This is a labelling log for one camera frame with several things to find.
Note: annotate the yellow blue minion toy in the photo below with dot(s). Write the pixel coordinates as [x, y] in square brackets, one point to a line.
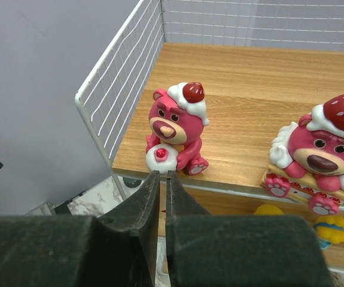
[330, 230]

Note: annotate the yellow duck toy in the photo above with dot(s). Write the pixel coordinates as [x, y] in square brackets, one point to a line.
[268, 209]

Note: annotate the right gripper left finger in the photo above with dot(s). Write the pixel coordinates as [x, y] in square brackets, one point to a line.
[116, 249]

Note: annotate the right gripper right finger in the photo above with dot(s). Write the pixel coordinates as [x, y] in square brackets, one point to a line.
[242, 250]

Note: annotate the white wire wooden shelf rack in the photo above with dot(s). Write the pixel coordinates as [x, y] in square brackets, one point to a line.
[262, 63]

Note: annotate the pink red figure toy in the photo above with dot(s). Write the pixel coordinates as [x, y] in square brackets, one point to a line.
[177, 119]

